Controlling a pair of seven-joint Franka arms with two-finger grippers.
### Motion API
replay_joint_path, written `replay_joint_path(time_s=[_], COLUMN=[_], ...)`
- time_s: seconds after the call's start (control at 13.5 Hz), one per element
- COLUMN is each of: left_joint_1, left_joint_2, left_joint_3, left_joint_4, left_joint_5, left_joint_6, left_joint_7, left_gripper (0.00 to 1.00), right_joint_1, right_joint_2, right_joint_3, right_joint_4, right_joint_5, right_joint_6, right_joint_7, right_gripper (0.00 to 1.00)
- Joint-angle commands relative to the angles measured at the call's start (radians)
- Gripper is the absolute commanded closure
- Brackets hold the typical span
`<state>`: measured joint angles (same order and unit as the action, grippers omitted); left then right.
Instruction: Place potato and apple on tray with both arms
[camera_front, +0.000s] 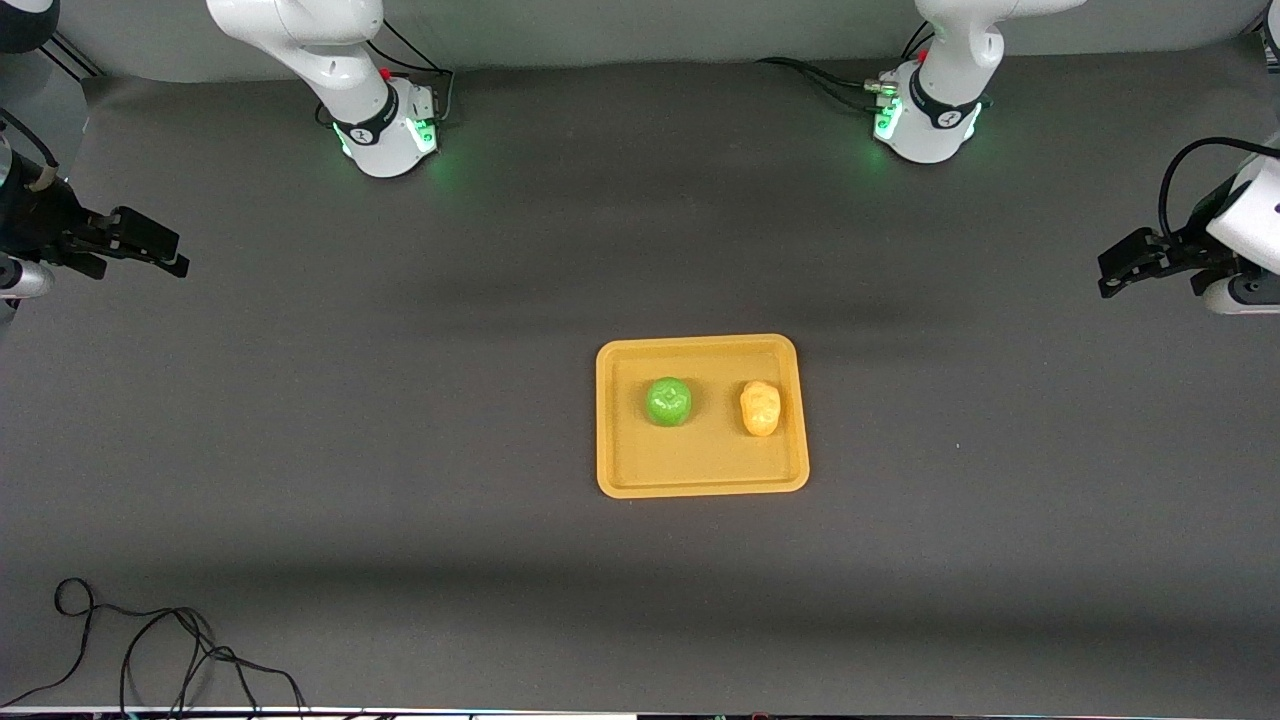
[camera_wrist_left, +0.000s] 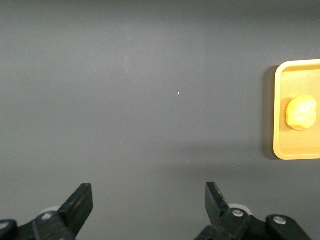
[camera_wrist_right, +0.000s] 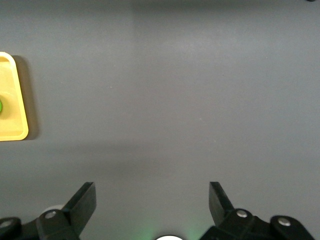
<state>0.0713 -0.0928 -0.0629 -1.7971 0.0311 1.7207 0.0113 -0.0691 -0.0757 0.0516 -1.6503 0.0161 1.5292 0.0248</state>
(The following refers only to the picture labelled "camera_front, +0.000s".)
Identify yellow potato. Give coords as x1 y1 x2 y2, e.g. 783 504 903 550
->
739 379 784 438

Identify green apple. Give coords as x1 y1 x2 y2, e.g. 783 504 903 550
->
645 376 693 427

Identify yellow plastic tray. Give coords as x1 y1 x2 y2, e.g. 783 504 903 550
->
596 334 810 499

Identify dark grey table mat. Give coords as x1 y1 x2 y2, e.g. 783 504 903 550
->
0 40 1280 713

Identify black diagonal frame strut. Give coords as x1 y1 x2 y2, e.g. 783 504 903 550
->
40 32 103 81

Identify black right arm base cables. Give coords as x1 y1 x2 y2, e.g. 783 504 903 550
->
365 18 458 126

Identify black arm base cables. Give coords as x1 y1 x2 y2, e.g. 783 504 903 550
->
365 18 458 126
755 20 936 113

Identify thin black loose cable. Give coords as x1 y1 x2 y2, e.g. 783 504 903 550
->
0 577 311 716

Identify black left arm base cables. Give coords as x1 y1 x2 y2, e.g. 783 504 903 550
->
755 20 936 113

